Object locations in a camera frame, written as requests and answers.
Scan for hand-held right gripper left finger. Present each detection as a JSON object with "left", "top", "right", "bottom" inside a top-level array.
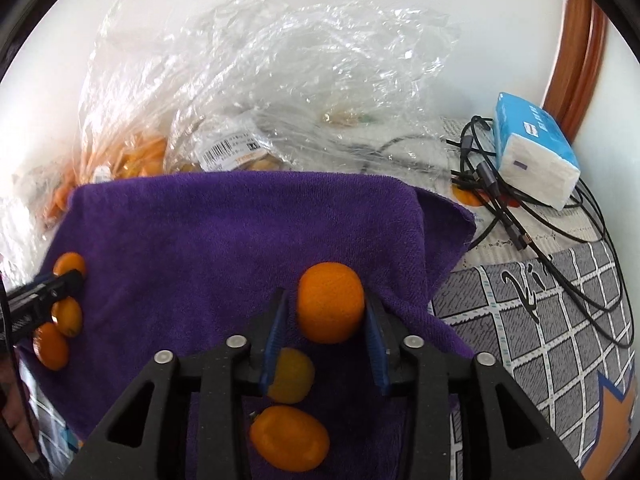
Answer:
[{"left": 65, "top": 287, "right": 291, "bottom": 480}]

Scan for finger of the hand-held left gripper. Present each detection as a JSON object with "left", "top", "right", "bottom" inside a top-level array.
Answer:
[
  {"left": 6, "top": 300, "right": 62, "bottom": 346},
  {"left": 7, "top": 269, "right": 85, "bottom": 311}
]

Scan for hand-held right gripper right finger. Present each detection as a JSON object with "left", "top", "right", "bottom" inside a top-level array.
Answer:
[{"left": 362, "top": 292, "right": 583, "bottom": 480}]

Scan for small round orange mandarin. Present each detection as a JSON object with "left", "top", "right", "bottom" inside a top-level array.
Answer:
[
  {"left": 52, "top": 252, "right": 87, "bottom": 281},
  {"left": 32, "top": 322, "right": 70, "bottom": 372}
]

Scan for oval orange kumquat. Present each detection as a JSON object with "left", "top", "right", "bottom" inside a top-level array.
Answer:
[
  {"left": 51, "top": 297, "right": 83, "bottom": 337},
  {"left": 249, "top": 406, "right": 331, "bottom": 472}
]

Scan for yellowish green kumquat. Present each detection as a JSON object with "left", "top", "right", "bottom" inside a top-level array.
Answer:
[{"left": 267, "top": 347, "right": 316, "bottom": 405}]

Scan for large orange mandarin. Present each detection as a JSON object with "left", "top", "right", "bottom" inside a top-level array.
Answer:
[{"left": 296, "top": 262, "right": 365, "bottom": 345}]

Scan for purple towel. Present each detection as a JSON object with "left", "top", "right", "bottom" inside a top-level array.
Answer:
[{"left": 17, "top": 171, "right": 476, "bottom": 480}]

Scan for clear plastic bag of oranges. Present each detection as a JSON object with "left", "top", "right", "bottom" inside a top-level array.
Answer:
[{"left": 10, "top": 0, "right": 173, "bottom": 233}]

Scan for grey checked tablecloth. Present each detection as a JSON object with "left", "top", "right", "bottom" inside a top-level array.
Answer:
[{"left": 25, "top": 117, "right": 640, "bottom": 480}]

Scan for blue white tissue pack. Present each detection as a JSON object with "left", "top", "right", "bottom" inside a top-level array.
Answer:
[{"left": 492, "top": 92, "right": 581, "bottom": 210}]

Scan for large clear labelled plastic bag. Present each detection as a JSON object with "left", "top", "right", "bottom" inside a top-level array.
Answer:
[{"left": 170, "top": 0, "right": 461, "bottom": 181}]

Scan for black cable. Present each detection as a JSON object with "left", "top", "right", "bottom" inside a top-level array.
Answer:
[
  {"left": 450, "top": 160, "right": 636, "bottom": 347},
  {"left": 445, "top": 115, "right": 608, "bottom": 246}
]

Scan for brown wooden door frame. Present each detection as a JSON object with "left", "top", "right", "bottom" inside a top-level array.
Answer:
[{"left": 540, "top": 0, "right": 608, "bottom": 142}]

